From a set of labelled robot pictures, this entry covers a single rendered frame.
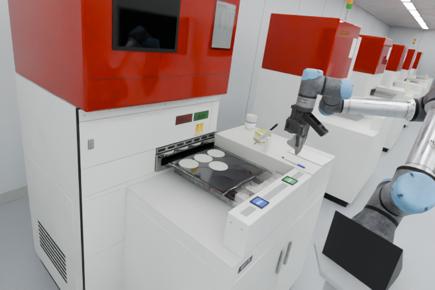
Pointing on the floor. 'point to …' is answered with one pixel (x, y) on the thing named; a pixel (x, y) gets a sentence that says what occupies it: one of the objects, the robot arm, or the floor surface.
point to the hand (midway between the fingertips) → (298, 152)
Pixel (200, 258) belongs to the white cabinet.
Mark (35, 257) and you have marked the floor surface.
